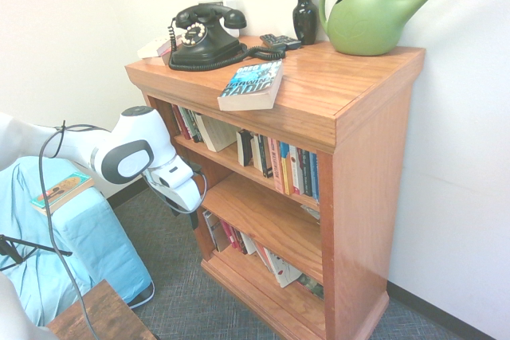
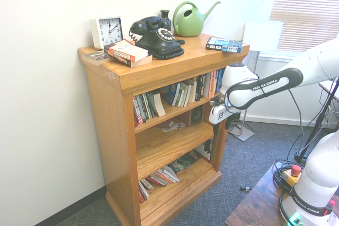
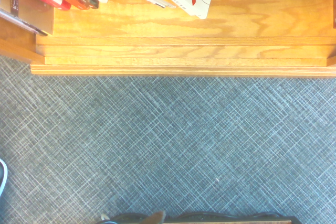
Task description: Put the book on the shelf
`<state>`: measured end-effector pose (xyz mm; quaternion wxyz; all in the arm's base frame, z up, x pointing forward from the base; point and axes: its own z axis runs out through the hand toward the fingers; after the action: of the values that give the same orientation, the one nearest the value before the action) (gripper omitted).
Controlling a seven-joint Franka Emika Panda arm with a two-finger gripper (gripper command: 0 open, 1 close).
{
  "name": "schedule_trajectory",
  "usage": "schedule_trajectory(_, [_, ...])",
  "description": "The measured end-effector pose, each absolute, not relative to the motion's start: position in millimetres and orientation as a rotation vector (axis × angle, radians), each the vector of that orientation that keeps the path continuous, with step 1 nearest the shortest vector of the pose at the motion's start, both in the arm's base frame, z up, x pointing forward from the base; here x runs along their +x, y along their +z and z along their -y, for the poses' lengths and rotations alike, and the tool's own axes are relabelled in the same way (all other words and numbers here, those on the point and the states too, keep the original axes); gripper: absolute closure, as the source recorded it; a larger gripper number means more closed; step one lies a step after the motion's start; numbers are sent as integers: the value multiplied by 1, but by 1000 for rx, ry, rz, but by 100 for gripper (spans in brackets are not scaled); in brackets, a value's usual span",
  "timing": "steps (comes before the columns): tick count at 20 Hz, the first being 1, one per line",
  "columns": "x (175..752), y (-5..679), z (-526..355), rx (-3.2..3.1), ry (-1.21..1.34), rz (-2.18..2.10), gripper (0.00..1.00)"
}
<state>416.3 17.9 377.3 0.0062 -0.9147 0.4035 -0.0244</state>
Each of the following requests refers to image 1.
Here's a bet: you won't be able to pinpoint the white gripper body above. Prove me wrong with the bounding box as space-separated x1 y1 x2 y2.
144 158 201 213

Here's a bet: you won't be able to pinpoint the blue Darwin's Radio paperback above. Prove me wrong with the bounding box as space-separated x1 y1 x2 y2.
217 57 284 112

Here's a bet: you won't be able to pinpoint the grey white book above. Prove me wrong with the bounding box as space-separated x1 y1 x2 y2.
202 209 232 254

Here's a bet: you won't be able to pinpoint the thin white book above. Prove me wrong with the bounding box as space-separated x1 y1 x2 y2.
238 230 258 256

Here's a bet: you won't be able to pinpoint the green spine book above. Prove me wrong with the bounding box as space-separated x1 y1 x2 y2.
190 110 205 144

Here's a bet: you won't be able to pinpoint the pale spine paperback book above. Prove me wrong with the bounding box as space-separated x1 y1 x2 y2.
181 107 197 142

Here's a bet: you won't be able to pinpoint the thick cream paperback book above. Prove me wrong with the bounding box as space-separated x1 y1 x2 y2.
194 113 241 154

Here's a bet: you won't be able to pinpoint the dark cover paperback book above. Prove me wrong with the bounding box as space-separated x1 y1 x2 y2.
236 128 255 168

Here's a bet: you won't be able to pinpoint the orange red spine book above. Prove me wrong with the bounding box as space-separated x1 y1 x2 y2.
267 137 284 193

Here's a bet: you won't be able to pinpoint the white book red marks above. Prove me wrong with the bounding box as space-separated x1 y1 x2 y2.
254 242 304 289

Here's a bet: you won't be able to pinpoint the yellow blue spine book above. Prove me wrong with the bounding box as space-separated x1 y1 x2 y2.
278 140 292 197

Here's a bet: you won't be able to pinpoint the green orange cover book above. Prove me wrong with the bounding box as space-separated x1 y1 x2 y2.
30 172 96 217

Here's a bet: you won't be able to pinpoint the thick black spine book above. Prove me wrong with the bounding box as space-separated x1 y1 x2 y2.
296 147 314 198

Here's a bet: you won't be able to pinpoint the blue Thailand guide book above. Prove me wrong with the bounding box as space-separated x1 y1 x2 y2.
308 151 321 205

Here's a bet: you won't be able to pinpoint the dark green cover book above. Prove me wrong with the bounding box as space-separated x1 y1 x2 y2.
295 273 325 302

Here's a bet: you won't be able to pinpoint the dark cover flat book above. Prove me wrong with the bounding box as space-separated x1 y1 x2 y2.
137 37 172 60

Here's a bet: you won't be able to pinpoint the red white paperback book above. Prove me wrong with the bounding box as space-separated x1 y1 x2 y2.
156 34 183 57

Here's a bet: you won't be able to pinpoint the light blue cloth cover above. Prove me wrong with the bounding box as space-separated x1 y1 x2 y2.
0 154 155 327

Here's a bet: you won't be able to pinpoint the black tripod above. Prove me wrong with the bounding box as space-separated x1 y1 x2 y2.
0 234 73 266

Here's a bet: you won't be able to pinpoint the black rotary telephone base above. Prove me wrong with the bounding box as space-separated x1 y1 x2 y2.
171 21 249 64

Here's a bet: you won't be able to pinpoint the wooden bookshelf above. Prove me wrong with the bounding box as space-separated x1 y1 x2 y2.
124 35 426 340

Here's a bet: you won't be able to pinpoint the black telephone handset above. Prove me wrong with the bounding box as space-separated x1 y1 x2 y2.
175 2 247 30

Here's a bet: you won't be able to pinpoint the black ceramic vase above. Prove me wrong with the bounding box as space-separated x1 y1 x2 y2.
292 0 319 46

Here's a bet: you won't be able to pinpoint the green plastic watering can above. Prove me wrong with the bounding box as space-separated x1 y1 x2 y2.
318 0 485 57

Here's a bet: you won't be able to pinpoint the black coiled telephone cord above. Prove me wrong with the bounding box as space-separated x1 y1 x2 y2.
167 16 286 73

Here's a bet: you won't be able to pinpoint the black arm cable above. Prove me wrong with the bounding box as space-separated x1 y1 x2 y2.
38 119 108 340

